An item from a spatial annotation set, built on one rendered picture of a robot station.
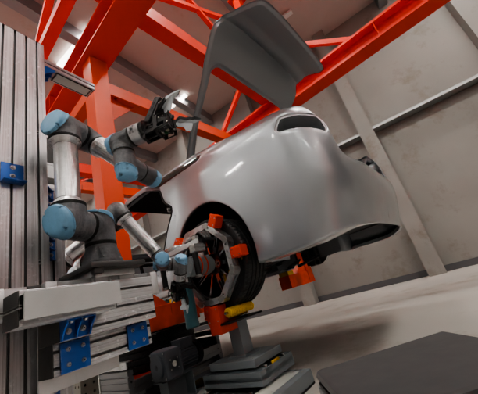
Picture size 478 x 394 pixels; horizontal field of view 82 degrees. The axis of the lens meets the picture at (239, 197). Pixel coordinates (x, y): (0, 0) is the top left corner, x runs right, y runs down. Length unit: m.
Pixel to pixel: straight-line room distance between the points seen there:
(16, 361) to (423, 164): 6.88
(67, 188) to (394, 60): 7.63
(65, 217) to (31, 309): 0.33
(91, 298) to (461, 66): 7.69
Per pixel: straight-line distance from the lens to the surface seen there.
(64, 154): 1.26
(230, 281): 1.81
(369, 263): 6.89
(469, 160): 7.11
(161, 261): 1.51
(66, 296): 0.93
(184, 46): 3.47
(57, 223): 1.12
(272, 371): 1.94
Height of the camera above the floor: 0.57
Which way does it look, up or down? 20 degrees up
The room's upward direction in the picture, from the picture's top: 16 degrees counter-clockwise
